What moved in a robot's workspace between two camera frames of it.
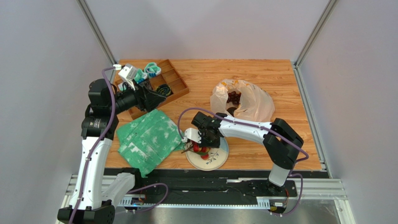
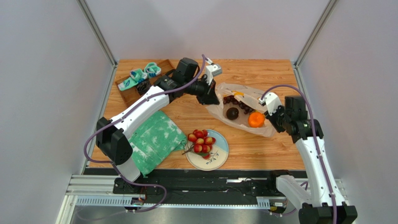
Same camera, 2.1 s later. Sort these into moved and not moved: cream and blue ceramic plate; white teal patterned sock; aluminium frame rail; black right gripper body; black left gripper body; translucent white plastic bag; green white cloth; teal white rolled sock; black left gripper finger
Moved: black left gripper body; black left gripper finger; translucent white plastic bag; black right gripper body
Not moved: aluminium frame rail; cream and blue ceramic plate; white teal patterned sock; green white cloth; teal white rolled sock
